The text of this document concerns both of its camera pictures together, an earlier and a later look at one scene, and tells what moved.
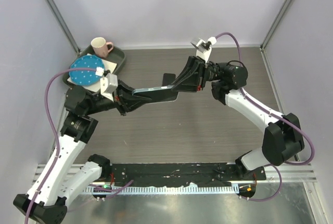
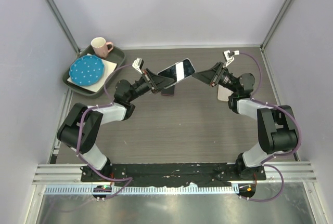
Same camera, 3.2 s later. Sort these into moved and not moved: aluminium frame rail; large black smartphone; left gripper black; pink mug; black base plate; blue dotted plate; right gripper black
Moved: large black smartphone; left gripper black; right gripper black
Not moved: black base plate; pink mug; aluminium frame rail; blue dotted plate
